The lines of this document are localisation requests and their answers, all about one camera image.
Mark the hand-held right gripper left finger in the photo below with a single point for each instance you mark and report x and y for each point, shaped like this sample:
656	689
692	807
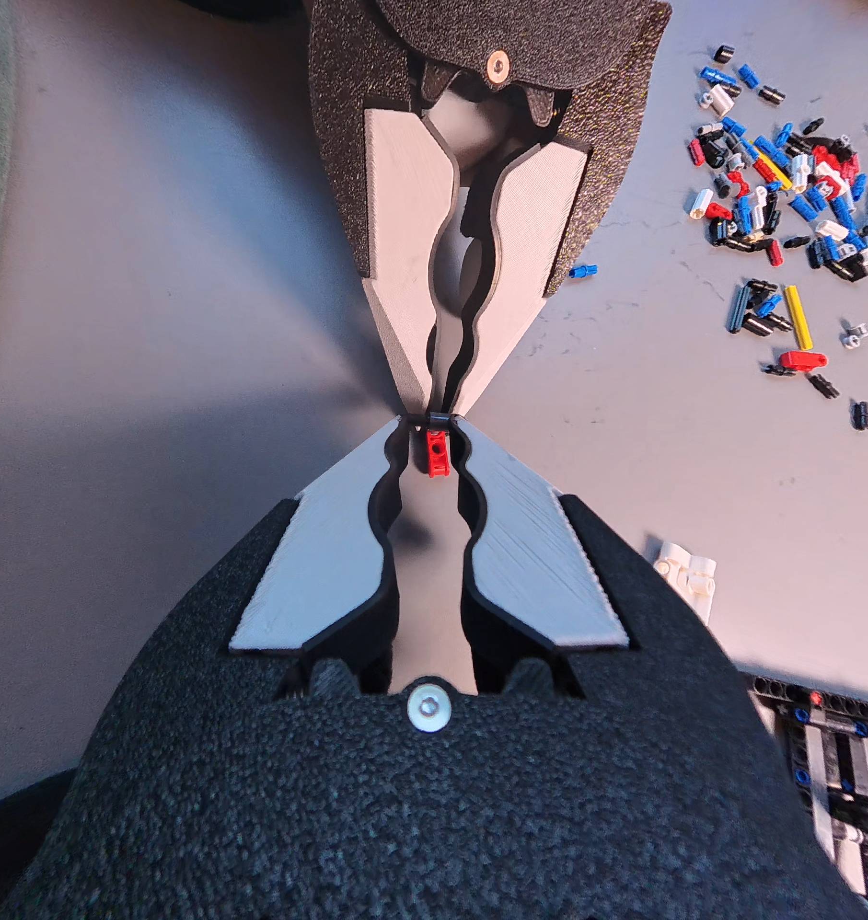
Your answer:
319	575

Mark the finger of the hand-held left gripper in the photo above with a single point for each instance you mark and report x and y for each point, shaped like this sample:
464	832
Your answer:
405	215
534	237

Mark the white brick panel piece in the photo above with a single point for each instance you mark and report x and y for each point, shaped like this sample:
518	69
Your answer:
685	575

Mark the white toy brick truck model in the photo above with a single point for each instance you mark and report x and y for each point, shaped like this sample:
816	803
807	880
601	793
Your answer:
779	690

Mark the pile of small brick pieces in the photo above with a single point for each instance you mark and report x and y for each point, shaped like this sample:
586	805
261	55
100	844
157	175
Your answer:
800	359

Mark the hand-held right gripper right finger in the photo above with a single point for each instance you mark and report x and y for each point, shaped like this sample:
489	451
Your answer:
541	568

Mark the grey desk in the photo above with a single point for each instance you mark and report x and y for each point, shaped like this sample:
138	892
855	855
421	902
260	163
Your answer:
153	431

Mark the black brick pin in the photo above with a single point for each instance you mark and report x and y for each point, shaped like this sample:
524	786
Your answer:
437	418

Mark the red brick connector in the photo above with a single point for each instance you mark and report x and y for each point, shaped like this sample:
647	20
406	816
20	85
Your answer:
437	453

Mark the blue brick pin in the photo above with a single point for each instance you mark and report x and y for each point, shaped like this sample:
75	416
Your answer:
583	272

